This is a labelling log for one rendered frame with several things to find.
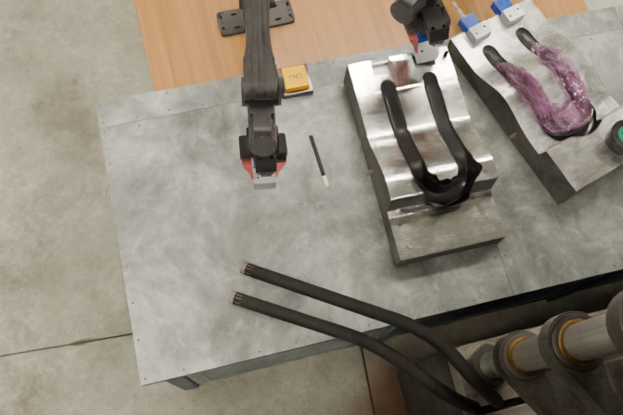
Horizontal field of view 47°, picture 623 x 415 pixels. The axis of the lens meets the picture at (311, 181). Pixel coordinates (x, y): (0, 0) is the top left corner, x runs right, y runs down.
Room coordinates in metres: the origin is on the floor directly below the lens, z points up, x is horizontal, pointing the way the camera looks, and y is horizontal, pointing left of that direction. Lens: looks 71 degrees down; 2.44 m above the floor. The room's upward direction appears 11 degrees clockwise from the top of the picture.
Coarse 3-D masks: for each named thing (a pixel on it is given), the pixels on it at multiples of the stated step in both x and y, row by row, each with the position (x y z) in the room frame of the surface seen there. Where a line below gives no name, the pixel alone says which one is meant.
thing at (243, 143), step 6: (282, 132) 0.60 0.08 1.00; (240, 138) 0.57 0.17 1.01; (246, 138) 0.57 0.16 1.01; (282, 138) 0.59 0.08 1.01; (240, 144) 0.55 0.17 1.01; (246, 144) 0.56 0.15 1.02; (282, 144) 0.57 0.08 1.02; (240, 150) 0.53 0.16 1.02; (246, 150) 0.54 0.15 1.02; (282, 150) 0.55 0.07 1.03; (240, 156) 0.52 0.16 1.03; (246, 156) 0.52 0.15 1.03
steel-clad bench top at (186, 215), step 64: (320, 64) 0.90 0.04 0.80; (128, 128) 0.62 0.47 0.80; (192, 128) 0.65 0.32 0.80; (320, 128) 0.72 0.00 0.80; (128, 192) 0.46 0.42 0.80; (192, 192) 0.49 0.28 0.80; (256, 192) 0.52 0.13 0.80; (320, 192) 0.55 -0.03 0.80; (512, 192) 0.65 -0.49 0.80; (128, 256) 0.31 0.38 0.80; (192, 256) 0.34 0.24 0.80; (256, 256) 0.37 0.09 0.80; (320, 256) 0.40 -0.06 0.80; (384, 256) 0.43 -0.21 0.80; (448, 256) 0.46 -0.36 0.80; (512, 256) 0.49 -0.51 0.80; (576, 256) 0.52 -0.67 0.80; (192, 320) 0.19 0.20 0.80; (256, 320) 0.22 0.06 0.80
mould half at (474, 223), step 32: (352, 64) 0.87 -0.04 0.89; (448, 64) 0.92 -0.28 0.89; (352, 96) 0.80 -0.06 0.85; (416, 96) 0.82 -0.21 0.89; (448, 96) 0.83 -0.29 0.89; (384, 128) 0.72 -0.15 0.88; (416, 128) 0.73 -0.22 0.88; (384, 160) 0.62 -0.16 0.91; (448, 160) 0.65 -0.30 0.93; (480, 160) 0.66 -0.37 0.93; (384, 192) 0.55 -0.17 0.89; (416, 192) 0.55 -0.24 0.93; (480, 192) 0.61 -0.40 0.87; (384, 224) 0.50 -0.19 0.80; (416, 224) 0.50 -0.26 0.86; (448, 224) 0.52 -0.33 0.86; (480, 224) 0.53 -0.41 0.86; (416, 256) 0.43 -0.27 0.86
